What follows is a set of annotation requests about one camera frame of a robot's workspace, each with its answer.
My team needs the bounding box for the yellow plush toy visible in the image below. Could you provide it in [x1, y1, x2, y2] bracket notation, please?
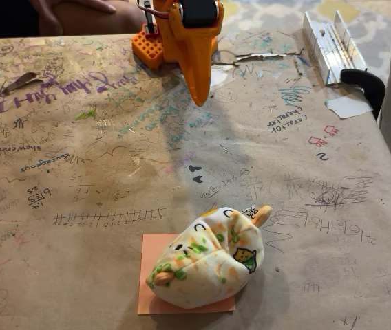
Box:
[146, 204, 274, 309]

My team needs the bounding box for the orange robot arm grid base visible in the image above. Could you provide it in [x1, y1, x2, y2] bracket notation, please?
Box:
[131, 0, 219, 69]

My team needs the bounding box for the person's bare hand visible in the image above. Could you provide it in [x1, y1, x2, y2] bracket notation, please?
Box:
[32, 0, 117, 37]

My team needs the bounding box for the grey yellow patterned rug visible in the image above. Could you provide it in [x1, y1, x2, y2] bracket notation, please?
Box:
[215, 0, 391, 69]

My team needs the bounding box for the person's bare leg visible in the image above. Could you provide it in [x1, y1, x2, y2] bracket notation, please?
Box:
[54, 0, 147, 37]

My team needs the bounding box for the aluminium miter box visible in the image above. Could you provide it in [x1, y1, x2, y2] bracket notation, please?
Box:
[302, 10, 368, 87]

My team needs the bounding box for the pink square sticky note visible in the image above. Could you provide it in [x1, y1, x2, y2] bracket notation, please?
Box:
[137, 233, 236, 316]

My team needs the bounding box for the scribbled brown paper table cover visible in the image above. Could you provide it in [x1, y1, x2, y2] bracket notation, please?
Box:
[0, 30, 391, 330]

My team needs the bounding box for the red white robot cable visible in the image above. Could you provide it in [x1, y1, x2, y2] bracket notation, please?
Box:
[136, 0, 171, 18]

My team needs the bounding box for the black curved clamp handle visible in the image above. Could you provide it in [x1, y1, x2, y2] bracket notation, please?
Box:
[339, 68, 386, 121]

